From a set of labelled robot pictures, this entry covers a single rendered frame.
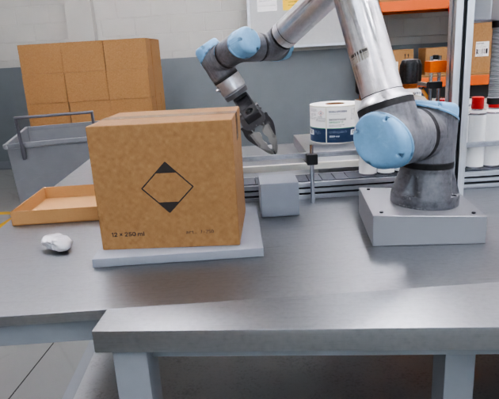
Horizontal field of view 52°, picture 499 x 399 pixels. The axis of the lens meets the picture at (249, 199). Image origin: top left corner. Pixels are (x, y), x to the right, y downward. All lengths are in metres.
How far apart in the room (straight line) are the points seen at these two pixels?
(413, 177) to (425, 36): 5.00
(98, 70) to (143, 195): 3.70
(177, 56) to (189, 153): 5.06
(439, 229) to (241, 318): 0.50
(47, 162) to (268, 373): 2.06
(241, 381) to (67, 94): 3.56
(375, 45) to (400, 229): 0.38
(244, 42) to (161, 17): 4.80
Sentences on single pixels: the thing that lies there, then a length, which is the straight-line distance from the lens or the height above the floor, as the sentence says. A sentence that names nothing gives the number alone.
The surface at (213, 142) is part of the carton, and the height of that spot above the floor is 1.07.
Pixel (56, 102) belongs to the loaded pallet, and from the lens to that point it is 4.89.
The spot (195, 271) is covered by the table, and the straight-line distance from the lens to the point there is 1.06.
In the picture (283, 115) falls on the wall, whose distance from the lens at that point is 6.01.
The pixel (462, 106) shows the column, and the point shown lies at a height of 1.08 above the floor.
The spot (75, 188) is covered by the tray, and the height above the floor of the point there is 0.86.
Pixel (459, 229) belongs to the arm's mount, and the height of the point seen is 0.86.
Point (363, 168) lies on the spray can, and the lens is 1.53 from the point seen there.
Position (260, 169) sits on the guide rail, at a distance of 1.55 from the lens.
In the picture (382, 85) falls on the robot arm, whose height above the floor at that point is 1.17.
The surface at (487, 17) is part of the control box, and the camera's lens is 1.44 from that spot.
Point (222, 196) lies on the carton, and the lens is 1.08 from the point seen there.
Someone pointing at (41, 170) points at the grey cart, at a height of 0.62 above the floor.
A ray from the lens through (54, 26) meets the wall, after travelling 6.54.
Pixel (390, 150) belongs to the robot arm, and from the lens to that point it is 1.04.
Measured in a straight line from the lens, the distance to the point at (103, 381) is 1.88.
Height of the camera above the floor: 1.25
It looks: 16 degrees down
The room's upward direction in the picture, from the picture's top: 3 degrees counter-clockwise
